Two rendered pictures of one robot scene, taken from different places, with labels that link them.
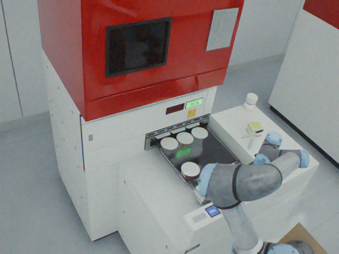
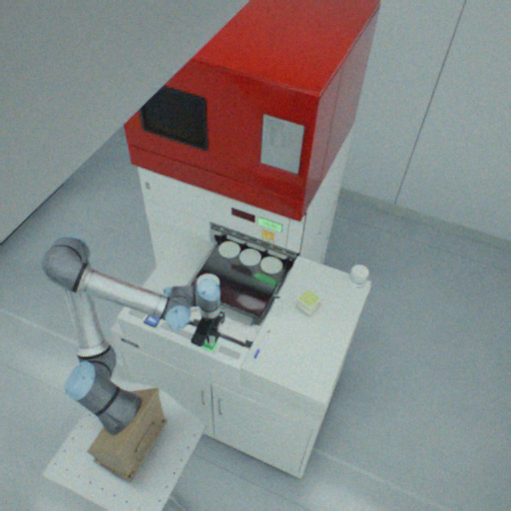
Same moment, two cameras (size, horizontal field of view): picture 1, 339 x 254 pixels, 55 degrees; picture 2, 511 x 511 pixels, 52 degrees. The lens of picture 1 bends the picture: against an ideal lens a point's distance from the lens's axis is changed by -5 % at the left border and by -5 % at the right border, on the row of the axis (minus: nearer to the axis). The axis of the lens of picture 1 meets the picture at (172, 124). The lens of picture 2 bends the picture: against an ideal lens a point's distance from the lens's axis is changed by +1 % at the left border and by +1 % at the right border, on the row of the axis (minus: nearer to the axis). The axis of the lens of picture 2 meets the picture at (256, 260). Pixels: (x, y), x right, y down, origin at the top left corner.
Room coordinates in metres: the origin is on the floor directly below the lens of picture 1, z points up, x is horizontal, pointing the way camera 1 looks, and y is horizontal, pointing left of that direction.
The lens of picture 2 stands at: (0.73, -1.42, 2.75)
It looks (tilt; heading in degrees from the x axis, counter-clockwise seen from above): 51 degrees down; 59
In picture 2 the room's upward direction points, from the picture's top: 3 degrees clockwise
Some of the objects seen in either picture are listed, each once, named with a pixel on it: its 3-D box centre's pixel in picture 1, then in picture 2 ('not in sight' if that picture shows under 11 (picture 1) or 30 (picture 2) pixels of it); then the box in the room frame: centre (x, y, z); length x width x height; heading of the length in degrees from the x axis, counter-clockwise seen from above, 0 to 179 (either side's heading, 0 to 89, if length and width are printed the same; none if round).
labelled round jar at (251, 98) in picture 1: (250, 101); (357, 277); (1.79, -0.47, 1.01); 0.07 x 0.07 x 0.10
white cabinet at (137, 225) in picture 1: (205, 213); (240, 360); (1.32, -0.31, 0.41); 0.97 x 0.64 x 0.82; 128
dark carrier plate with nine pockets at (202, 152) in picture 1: (195, 150); (240, 273); (1.39, -0.15, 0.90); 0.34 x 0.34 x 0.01; 38
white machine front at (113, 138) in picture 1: (152, 124); (219, 217); (1.41, 0.10, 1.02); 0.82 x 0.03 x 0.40; 128
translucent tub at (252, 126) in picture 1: (254, 129); (308, 302); (1.54, -0.48, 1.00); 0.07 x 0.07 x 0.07; 19
